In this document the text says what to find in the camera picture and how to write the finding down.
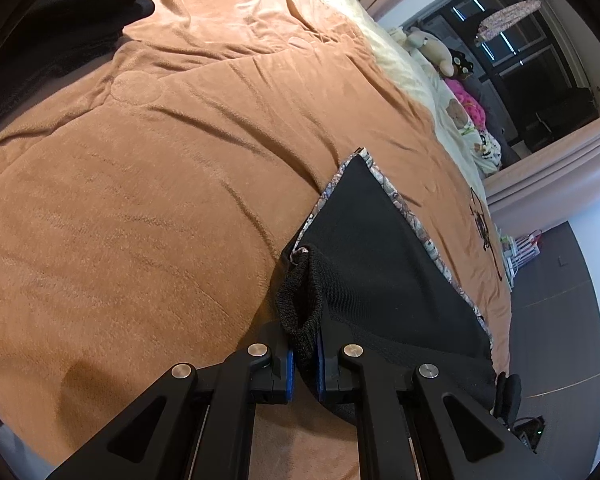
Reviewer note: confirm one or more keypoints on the pile of black clothes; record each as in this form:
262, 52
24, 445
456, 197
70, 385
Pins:
80, 5

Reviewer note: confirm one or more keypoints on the black and white plush toy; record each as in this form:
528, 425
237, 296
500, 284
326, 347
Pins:
487, 150

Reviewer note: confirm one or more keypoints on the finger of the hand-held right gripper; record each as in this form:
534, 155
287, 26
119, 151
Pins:
507, 395

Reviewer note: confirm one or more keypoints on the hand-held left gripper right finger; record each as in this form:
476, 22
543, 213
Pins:
321, 375

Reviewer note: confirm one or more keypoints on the black pants with patterned trim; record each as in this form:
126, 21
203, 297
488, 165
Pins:
380, 270

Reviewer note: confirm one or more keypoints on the floral hanging garment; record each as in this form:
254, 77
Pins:
510, 17

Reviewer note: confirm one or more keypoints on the dark window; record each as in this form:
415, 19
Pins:
545, 60

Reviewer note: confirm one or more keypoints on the white nightstand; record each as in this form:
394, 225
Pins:
512, 260

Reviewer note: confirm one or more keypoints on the orange blanket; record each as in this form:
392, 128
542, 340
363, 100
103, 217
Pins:
130, 210

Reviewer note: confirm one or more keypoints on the pink plush cloth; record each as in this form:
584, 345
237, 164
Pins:
465, 102

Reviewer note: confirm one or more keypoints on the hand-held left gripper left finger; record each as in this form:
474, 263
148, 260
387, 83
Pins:
289, 375

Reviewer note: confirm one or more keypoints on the beige plush toy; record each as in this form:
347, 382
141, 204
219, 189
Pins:
432, 47

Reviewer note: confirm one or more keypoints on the cream duvet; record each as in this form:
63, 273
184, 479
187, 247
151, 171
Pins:
395, 60

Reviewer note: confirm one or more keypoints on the striped bag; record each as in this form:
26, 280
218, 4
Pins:
534, 242

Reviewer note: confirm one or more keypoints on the cream bear print sheet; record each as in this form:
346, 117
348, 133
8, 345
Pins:
450, 95

